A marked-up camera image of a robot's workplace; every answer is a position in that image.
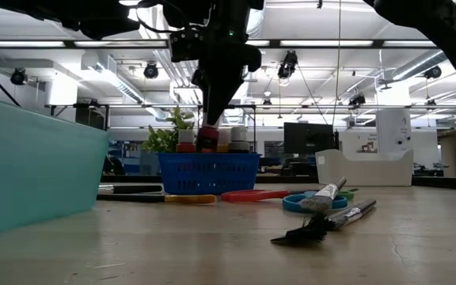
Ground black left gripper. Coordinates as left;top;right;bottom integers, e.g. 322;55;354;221
196;0;264;127

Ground white pillar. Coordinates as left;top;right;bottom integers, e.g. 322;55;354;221
376;109;412;155

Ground small black fan paintbrush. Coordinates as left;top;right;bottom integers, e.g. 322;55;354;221
270;199;378;247

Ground black overhead frame beam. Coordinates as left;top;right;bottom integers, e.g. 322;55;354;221
0;38;439;50

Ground green potted plant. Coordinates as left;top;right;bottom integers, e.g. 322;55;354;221
142;105;196;154

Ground blue scissors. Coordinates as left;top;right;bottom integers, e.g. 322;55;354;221
282;191;348;215

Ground white plastic bin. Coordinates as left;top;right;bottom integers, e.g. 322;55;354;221
315;149;414;188

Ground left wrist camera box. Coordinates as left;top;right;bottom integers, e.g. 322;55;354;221
168;28;206;63

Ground orange-red paint bottle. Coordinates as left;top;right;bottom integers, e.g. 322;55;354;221
176;129;196;154

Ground teal plastic bin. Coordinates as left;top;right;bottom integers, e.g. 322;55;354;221
0;93;109;238

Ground black computer monitor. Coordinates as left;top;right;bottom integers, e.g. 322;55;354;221
283;122;340;156

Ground grey-bristle paintbrush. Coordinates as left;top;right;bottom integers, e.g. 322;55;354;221
301;177;348;213

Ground blue plastic basket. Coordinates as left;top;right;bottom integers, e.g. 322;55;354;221
157;153;261;196

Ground green scissors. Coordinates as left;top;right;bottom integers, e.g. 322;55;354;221
338;188;359;201

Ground black ceiling camera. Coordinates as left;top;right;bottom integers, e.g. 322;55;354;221
277;50;299;80
424;65;443;80
348;93;367;108
143;62;160;79
9;67;29;86

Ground red scissors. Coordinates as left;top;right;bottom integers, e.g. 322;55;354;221
220;188;304;203

